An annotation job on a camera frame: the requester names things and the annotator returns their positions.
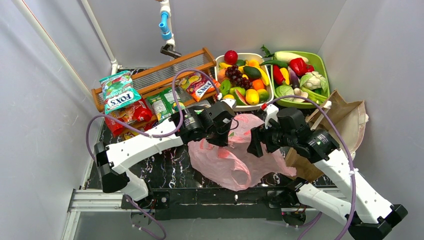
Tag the white pipe with blue valve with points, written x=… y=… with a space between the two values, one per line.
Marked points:
x=165 y=25

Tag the purple eggplant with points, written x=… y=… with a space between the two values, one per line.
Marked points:
x=293 y=78

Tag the dark green avocado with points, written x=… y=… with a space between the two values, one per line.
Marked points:
x=252 y=73

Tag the white corner pipe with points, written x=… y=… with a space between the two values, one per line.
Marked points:
x=113 y=61

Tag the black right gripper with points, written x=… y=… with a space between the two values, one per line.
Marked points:
x=260 y=139

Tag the peach fruit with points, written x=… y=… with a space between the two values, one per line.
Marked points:
x=221 y=75

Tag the green bell pepper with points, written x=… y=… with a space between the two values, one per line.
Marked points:
x=225 y=87

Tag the yellow banana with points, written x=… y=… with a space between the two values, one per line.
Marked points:
x=264 y=76

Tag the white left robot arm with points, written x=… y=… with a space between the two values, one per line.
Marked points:
x=115 y=160

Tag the yellow lemon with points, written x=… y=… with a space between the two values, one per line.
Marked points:
x=252 y=97

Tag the orange Fox's candy bag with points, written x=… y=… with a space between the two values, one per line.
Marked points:
x=196 y=85

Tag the green vegetable basin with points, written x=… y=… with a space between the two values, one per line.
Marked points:
x=318 y=64

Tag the watermelon slice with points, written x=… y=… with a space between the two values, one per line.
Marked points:
x=240 y=99

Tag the green cabbage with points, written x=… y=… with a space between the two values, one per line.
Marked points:
x=284 y=90

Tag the aluminium base frame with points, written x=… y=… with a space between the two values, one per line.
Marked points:
x=91 y=201

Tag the white fruit basin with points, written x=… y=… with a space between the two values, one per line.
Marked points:
x=243 y=59

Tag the dark grape bunch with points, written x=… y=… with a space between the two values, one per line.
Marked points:
x=237 y=78

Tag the red chili pepper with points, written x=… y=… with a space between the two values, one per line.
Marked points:
x=277 y=75

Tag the green Fox's candy bag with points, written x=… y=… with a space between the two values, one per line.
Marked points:
x=118 y=91

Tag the tangerine at basin back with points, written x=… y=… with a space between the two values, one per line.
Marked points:
x=253 y=63

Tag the pink plastic grocery bag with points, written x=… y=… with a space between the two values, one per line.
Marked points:
x=232 y=167

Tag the cauliflower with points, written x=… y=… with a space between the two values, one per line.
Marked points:
x=314 y=80

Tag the green snack packet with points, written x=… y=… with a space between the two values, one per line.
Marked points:
x=164 y=105

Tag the red apple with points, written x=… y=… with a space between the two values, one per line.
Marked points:
x=231 y=57

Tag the red snack bag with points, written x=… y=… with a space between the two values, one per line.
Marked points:
x=133 y=113

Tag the red bell pepper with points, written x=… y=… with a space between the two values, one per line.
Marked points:
x=299 y=66

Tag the wooden slatted rack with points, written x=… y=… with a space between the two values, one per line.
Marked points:
x=150 y=81

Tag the green cucumber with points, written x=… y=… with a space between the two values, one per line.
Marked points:
x=275 y=62

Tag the yellow orange small fruit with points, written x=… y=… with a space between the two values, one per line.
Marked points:
x=228 y=96

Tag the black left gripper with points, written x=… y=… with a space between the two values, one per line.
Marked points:
x=218 y=129

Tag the yellow corn pepper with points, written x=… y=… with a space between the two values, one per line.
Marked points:
x=285 y=73

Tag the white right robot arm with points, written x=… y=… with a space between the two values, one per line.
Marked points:
x=365 y=214

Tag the white radish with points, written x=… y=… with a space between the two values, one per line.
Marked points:
x=286 y=57

